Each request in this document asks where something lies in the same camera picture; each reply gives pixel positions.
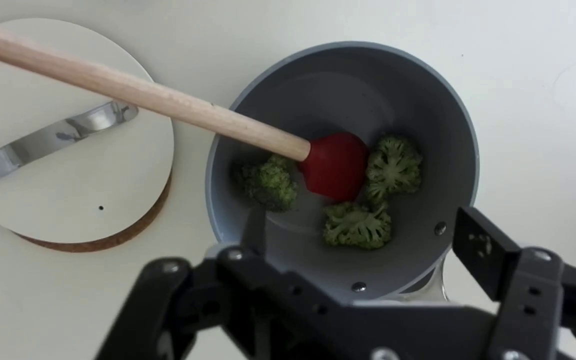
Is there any white pot lid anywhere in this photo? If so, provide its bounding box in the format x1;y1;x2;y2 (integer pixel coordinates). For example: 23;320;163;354
0;17;176;247

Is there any wooden spoon red head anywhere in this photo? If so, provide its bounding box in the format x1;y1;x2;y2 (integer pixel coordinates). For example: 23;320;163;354
0;28;369;200

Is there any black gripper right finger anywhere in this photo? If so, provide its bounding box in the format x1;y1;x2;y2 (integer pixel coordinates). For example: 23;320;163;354
452;208;576;360

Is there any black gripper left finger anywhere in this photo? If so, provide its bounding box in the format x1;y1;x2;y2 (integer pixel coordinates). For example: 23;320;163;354
94;249;380;360

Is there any white pot with handle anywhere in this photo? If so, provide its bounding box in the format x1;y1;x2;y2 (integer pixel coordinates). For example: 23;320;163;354
206;43;479;303

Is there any green broccoli floret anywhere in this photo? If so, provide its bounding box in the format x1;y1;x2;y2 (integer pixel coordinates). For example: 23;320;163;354
322;203;392;250
236;156;298;213
367;135;424;203

